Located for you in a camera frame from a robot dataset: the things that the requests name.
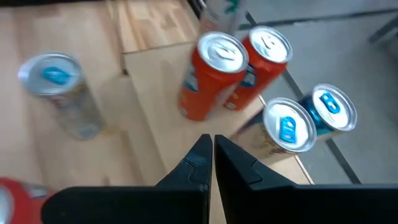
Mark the white Celsius palm can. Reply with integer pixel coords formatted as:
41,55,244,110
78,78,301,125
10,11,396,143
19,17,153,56
198,0,248,37

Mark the blue silver slim can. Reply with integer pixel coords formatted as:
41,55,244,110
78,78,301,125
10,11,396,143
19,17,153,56
231,96,318,159
17,51,105,141
298,83,358,138

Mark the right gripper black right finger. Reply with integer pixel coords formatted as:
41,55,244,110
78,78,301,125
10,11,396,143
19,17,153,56
213,134,398,224

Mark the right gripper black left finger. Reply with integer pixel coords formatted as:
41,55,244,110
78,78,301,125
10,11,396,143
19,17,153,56
41,133,214,224

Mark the red Star Wars soda can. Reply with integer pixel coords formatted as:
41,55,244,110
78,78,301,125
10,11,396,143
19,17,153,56
223,25,294,111
177,30,249,122
0,177,58,224

